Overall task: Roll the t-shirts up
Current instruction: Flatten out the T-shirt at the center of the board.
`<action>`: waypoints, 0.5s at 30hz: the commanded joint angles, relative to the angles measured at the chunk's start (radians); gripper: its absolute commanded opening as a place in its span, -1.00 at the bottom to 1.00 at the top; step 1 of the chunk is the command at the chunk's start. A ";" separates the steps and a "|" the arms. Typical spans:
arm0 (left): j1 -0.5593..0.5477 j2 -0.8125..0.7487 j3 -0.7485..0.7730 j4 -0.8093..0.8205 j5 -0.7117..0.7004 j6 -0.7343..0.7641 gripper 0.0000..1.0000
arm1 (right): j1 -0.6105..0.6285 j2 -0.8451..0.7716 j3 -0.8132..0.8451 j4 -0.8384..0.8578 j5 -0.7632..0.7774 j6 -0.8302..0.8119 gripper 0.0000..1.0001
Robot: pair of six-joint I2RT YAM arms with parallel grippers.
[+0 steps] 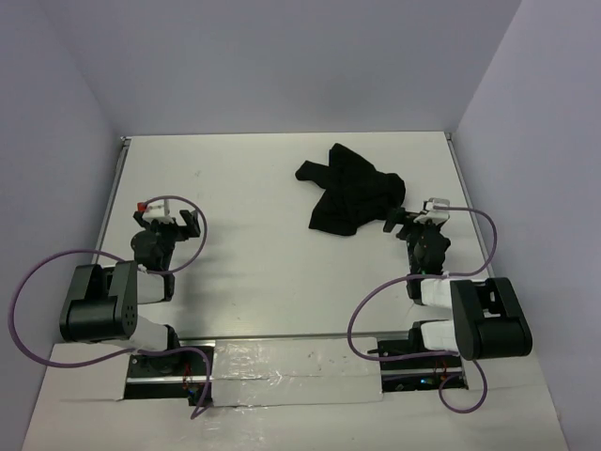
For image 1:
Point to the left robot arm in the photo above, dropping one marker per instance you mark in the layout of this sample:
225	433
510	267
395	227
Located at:
102	302

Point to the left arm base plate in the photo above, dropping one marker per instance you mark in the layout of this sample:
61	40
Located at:
179	376

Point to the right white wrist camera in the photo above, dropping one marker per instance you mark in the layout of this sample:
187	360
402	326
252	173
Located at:
434	212

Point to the black t shirt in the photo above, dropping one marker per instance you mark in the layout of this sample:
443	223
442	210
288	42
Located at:
355	193

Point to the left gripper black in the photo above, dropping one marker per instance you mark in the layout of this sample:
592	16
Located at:
191	230

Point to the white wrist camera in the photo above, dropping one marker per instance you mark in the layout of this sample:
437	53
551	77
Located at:
155	211
434	212

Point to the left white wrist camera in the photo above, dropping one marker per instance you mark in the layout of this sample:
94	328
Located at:
155	211

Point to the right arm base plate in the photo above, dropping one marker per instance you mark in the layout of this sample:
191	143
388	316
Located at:
420	374

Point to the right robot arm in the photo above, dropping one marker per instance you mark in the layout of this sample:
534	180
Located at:
487	321

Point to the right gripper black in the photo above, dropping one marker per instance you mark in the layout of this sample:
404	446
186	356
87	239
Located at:
396	217

